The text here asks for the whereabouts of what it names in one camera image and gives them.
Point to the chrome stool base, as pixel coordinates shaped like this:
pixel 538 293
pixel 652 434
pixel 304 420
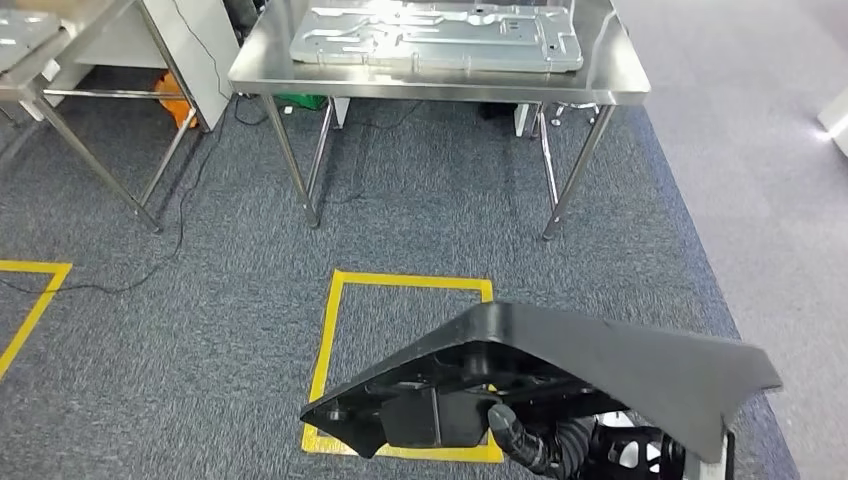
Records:
pixel 573 104

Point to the white cabinet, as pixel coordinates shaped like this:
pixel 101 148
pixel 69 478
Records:
pixel 192 60

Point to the black plastic plate part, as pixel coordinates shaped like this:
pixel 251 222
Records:
pixel 629 371

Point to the orange object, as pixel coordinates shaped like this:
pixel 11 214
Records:
pixel 173 99

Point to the green object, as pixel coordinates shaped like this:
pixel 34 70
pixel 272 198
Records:
pixel 301 101

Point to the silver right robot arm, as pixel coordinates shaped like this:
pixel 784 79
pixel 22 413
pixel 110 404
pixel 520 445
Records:
pixel 636 457

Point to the stainless steel workbench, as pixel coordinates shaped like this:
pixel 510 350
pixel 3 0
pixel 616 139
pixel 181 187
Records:
pixel 596 73

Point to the stamped metal panel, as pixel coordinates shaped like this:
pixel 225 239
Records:
pixel 430 40

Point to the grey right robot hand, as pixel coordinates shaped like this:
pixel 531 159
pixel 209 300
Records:
pixel 523 444

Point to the stainless steel table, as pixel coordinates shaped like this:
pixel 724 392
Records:
pixel 79 20

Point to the yellow floor tape square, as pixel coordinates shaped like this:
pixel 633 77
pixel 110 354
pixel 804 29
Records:
pixel 329 331

